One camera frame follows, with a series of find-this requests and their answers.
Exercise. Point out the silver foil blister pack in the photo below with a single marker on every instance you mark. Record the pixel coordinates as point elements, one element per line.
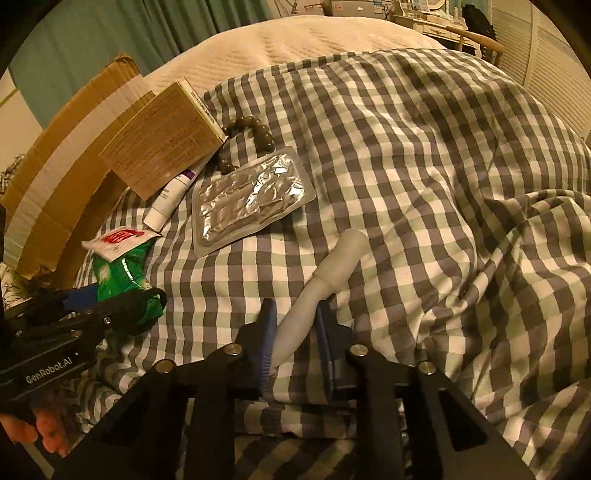
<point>249,198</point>

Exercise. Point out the black backpack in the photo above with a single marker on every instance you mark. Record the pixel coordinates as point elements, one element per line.
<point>480,21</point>

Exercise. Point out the white plastic bottle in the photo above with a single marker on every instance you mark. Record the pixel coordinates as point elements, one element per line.
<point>314,295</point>

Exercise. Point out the silver mini fridge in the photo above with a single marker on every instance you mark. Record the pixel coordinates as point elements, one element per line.
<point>358,7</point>

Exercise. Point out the person's left hand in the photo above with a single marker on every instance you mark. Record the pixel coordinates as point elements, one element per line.
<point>51,429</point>

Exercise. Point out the white tube with purple cap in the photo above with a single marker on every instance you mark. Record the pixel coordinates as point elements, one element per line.
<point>168,198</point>

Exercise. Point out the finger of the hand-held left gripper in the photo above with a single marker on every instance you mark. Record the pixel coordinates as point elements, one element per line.
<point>76,297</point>
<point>134,304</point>

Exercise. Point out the beige cardboard box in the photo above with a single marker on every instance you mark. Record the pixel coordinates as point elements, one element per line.
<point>161,138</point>

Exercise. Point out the white louvred wardrobe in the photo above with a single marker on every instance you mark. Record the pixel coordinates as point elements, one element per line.
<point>545,60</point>

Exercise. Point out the narrow green curtain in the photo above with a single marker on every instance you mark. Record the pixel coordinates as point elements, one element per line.
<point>198,18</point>

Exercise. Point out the brown cardboard carton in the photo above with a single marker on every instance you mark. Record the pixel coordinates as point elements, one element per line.
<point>60,175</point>

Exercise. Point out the red and white sachet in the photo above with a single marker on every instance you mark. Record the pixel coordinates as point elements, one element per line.
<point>117,240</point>

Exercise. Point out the green snack packet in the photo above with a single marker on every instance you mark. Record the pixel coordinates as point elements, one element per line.
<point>122,272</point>

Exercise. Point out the checkered blanket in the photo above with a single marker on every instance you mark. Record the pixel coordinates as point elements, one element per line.
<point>415,207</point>

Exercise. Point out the white quilt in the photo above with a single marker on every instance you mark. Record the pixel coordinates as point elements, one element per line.
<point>286,46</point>

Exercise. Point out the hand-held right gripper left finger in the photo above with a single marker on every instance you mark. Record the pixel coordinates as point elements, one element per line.
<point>268,350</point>

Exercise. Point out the wooden chair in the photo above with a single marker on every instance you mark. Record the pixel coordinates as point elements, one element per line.
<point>480,44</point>

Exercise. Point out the white dressing table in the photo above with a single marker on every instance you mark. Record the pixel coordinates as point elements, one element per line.
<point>425,23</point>

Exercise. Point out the wide green curtain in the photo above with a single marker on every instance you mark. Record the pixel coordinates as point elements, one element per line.
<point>92,32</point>

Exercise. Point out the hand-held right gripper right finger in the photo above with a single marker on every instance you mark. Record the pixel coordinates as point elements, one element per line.
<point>325,350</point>

